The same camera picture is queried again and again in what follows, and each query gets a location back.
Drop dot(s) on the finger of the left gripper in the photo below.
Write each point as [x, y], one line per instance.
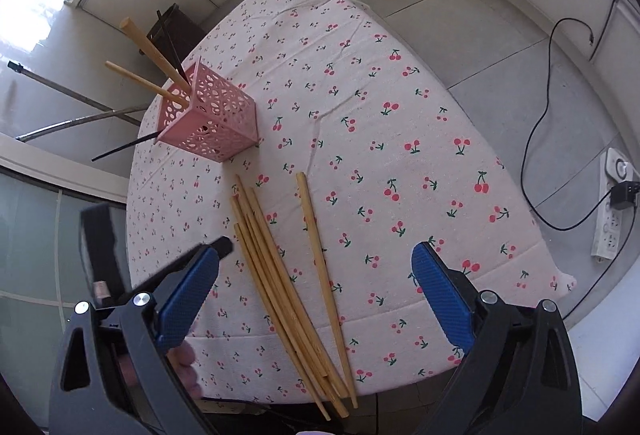
[222, 246]

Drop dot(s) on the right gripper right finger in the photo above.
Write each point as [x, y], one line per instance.
[518, 373]

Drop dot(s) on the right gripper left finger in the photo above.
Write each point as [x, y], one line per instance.
[113, 375]

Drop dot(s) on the wooden chopstick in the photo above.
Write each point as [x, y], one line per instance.
[174, 98]
[273, 311]
[290, 284]
[280, 294]
[325, 285]
[136, 35]

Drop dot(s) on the black chopstick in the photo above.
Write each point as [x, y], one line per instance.
[134, 143]

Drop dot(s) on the person's hand in glove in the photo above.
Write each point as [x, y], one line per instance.
[181, 358]

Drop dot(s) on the pink perforated utensil holder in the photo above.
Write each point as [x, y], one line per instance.
[220, 121]

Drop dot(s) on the metal mop pole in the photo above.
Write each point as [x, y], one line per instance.
[104, 111]

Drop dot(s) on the cherry print tablecloth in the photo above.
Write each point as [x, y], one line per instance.
[391, 160]

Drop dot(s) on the dark brown trash bin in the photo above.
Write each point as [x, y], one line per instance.
[175, 35]

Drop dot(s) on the white power strip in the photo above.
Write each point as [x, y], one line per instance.
[614, 169]

